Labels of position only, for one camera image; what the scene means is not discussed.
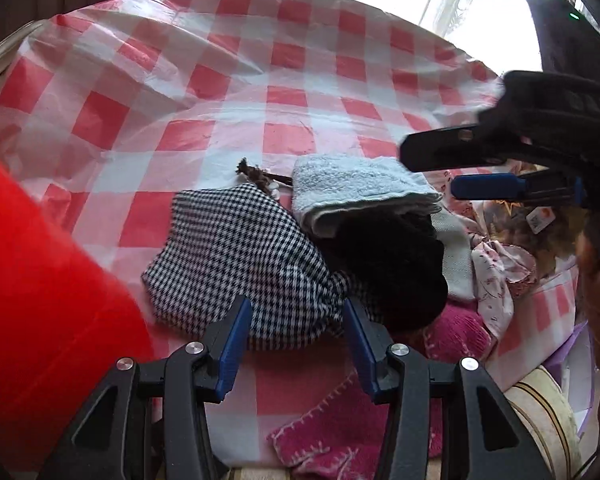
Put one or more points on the light blue towel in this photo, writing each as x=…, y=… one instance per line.
x=328, y=188

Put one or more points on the black white houndstooth pouch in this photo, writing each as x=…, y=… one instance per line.
x=240, y=242

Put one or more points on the floral white bow scrunchie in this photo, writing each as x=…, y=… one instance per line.
x=502, y=271

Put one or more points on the black velvet scrunchie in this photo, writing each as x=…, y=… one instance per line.
x=394, y=265

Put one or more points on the striped velvet cushion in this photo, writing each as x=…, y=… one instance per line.
x=545, y=412

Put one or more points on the purple cardboard box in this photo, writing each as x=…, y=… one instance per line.
x=572, y=367

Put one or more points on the magenta knit glove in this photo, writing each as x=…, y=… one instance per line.
x=340, y=438
x=456, y=333

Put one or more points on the glass jar with metal lid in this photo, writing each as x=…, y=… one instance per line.
x=549, y=233

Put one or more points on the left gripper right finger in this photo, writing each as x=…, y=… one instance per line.
x=482, y=436

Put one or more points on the red thermos jug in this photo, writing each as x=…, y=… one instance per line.
x=64, y=321

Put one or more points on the grey drawstring pouch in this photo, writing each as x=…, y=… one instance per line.
x=457, y=268

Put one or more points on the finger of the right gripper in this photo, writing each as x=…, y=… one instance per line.
x=470, y=146
x=539, y=188

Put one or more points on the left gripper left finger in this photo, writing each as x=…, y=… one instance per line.
x=146, y=418

